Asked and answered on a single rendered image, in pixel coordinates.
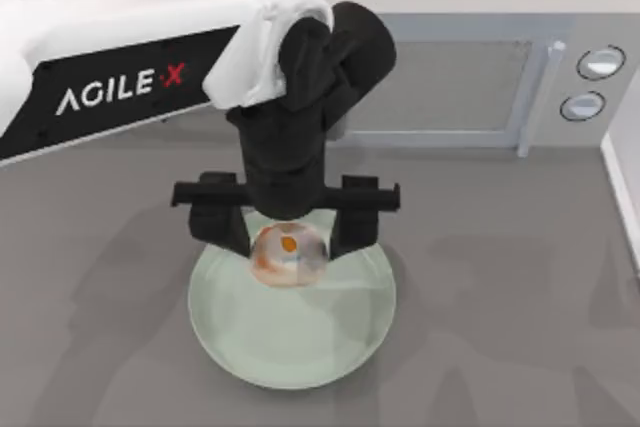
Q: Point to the pale round bun orange spot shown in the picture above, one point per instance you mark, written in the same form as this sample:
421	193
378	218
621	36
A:
290	259

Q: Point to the round microwave knob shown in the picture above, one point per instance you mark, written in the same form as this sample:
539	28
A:
601	62
583	106

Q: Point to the pale green round plate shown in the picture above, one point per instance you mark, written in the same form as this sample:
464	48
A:
290	337

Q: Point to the microwave oven door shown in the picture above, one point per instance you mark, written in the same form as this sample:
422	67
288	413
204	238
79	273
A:
450	92

